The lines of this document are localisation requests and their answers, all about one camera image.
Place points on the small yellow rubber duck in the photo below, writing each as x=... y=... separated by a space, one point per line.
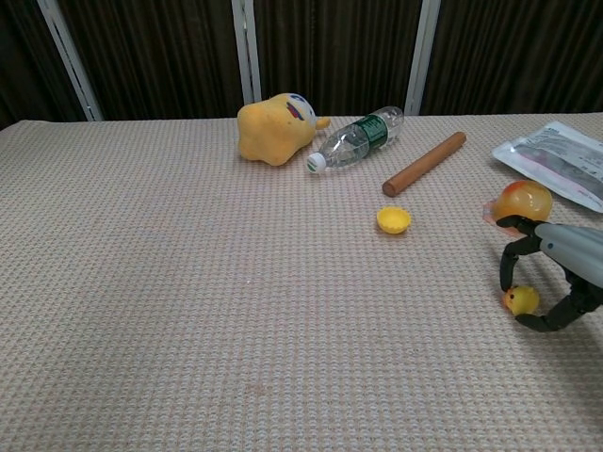
x=523 y=300

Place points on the clear plastic water bottle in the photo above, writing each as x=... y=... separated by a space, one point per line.
x=356 y=140

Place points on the yellow plush toy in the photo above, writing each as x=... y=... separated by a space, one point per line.
x=271 y=134

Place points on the orange fruit jelly cup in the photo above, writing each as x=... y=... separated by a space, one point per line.
x=525 y=200

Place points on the right black grey robot hand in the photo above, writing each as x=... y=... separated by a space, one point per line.
x=567 y=247

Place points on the white metal frame post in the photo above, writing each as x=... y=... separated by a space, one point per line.
x=70 y=59
x=247 y=49
x=422 y=56

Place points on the woven beige tablecloth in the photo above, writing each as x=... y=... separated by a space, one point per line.
x=235 y=306

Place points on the wooden rolling pin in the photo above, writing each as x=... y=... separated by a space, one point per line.
x=424 y=163

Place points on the clear plastic packaged pouch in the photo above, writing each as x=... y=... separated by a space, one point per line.
x=560 y=160

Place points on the small yellow fluted cup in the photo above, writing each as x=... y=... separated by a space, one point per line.
x=393 y=220

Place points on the dark pleated curtain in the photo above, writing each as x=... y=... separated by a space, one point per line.
x=155 y=56

